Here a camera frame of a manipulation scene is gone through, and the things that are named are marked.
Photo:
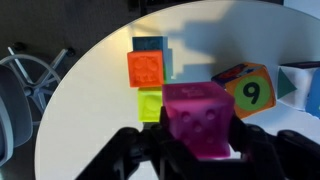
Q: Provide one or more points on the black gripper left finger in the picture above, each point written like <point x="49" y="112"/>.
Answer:
<point x="140" y="156"/>

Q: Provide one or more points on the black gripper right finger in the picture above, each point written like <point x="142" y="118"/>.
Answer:
<point x="273" y="156"/>

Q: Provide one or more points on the pink dotted rubber block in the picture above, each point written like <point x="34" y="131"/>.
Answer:
<point x="198" y="116"/>

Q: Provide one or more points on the yellow-green rubber block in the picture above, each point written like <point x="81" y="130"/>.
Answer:
<point x="149" y="105"/>

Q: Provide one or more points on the orange-red rubber block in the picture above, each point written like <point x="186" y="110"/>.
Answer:
<point x="145" y="68"/>

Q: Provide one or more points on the blue rubber block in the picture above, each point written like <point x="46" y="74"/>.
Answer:
<point x="148" y="43"/>

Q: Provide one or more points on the orange cube with number nine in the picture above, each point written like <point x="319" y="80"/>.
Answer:
<point x="253" y="91"/>

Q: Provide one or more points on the white and blue soft cube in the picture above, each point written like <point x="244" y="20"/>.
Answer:
<point x="301" y="86"/>

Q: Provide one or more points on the office chair star base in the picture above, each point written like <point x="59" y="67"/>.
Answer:
<point x="28" y="90"/>

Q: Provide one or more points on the grey office chair seat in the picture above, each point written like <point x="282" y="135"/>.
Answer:
<point x="13" y="116"/>

